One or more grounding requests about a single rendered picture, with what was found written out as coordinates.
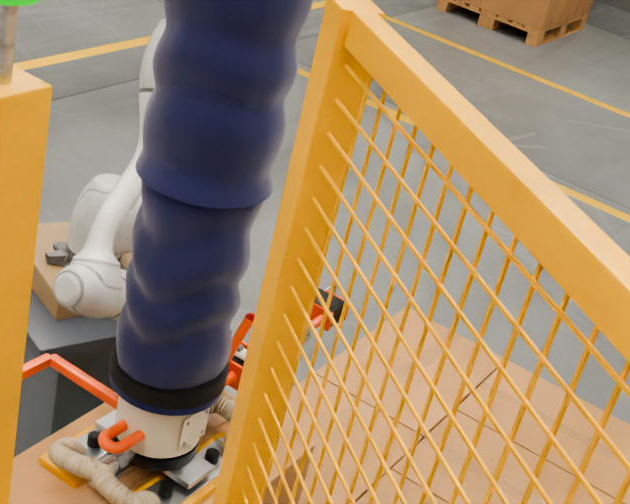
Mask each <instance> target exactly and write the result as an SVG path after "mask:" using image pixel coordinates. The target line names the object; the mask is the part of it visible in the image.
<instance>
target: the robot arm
mask: <svg viewBox="0 0 630 504"><path fill-rule="evenodd" d="M165 26H166V22H165V19H162V20H161V21H160V22H159V23H158V25H157V26H156V28H155V30H154V32H153V33H152V35H151V37H150V39H149V41H148V43H147V46H146V48H145V51H144V55H143V59H142V64H141V70H140V85H139V113H140V130H139V141H138V145H137V149H136V151H135V154H134V156H133V158H132V160H131V162H130V163H129V165H128V167H127V168H126V170H125V171H124V173H123V174H122V176H119V175H115V174H100V175H97V176H96V177H94V178H92V179H91V180H90V181H89V182H88V183H87V184H86V185H85V186H84V188H83V189H82V191H81V192H80V194H79V196H78V198H77V200H76V203H75V206H74V209H73V212H72V216H71V221H70V226H69V233H68V241H67V242H61V241H57V242H54V244H53V249H54V250H55V251H51V252H47V253H46V255H45V257H46V259H45V260H46V262H47V263H52V264H57V265H62V266H63V268H64V269H63V270H61V271H60V272H59V274H58V275H57V276H56V278H55V281H54V285H53V292H54V296H55V298H56V300H57V301H58V303H59V304H60V305H61V306H62V307H63V308H65V309H66V310H68V311H69V312H71V313H74V314H76V315H79V316H83V317H88V318H97V319H102V318H110V319H114V320H117V321H118V318H119V315H120V312H121V310H122V308H123V306H124V304H125V302H126V286H125V283H126V270H125V268H124V266H123V264H122V261H121V257H122V254H123V253H128V252H132V228H133V225H134V222H135V218H136V215H137V212H138V210H139V208H140V205H141V203H142V196H140V195H141V178H140V177H139V175H138V174H137V172H136V168H135V164H136V161H137V159H138V157H139V155H140V153H141V151H142V147H143V139H142V131H143V119H144V114H145V109H146V106H147V103H148V100H149V98H150V96H151V94H152V92H153V90H154V88H155V81H154V76H153V68H152V60H153V55H154V52H155V48H156V45H157V43H158V41H159V39H160V37H161V35H162V33H163V31H164V29H165ZM246 352H247V350H246V349H244V346H243V345H242V344H240V346H239V348H238V349H237V351H236V353H235V354H234V355H235V356H237V357H238V358H240V359H242V360H244V361H245V356H246Z"/></svg>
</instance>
